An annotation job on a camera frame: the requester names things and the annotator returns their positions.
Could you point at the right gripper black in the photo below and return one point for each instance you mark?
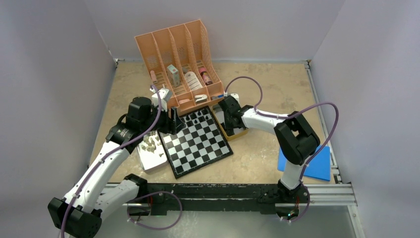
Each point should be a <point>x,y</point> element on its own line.
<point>229,125</point>

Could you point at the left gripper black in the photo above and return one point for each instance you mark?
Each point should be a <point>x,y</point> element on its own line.
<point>172,125</point>

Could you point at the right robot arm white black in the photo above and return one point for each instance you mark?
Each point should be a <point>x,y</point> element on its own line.
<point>297,140</point>

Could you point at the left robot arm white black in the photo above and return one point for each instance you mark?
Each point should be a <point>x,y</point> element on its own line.
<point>81,211</point>

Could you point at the black white chess board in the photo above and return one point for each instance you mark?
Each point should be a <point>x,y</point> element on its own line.
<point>196,145</point>

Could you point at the pile of white chess pieces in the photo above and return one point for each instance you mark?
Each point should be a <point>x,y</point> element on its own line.
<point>151,144</point>

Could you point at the white stapler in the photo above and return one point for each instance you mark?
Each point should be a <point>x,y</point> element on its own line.
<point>201,98</point>

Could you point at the white paper pack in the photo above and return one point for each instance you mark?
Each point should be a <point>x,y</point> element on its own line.
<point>192,81</point>

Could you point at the silver metal tin tray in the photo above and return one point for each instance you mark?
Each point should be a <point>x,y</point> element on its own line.
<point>151,163</point>

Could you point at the pink bottle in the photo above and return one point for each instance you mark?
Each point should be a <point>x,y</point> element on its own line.
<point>205,76</point>

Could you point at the white green carton box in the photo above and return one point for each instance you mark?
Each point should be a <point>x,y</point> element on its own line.
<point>173,74</point>

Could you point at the peach plastic desk organizer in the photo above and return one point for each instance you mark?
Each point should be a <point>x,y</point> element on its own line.
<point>186,46</point>

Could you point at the blue foam pad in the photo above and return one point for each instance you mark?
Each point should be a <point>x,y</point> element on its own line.
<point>319,166</point>

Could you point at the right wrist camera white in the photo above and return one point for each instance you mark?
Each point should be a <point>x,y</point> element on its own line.
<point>233,95</point>

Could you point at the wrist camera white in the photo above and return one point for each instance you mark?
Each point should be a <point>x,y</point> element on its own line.
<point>165,95</point>
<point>233,95</point>

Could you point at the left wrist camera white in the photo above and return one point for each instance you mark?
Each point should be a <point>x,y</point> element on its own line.
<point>165,95</point>

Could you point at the black metal base rail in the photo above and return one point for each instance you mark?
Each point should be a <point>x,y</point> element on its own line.
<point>263,198</point>

